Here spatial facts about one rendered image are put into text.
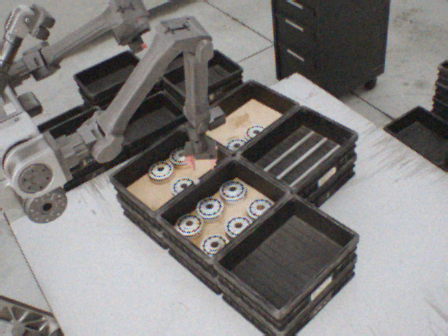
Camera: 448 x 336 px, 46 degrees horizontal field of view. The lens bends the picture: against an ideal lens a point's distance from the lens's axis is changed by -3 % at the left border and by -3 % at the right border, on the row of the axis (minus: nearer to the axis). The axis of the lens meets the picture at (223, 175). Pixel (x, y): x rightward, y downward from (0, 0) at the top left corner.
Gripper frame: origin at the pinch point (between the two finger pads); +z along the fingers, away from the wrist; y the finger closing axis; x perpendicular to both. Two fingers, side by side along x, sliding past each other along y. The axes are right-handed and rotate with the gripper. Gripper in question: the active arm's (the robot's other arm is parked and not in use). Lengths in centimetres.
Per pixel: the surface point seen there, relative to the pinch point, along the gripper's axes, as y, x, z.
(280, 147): -26.7, -32.9, 23.1
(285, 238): -26.7, 14.2, 23.3
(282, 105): -29, -54, 18
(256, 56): -13, -230, 106
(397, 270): -66, 21, 36
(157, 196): 22.0, -9.2, 23.6
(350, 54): -74, -159, 63
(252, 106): -15, -61, 23
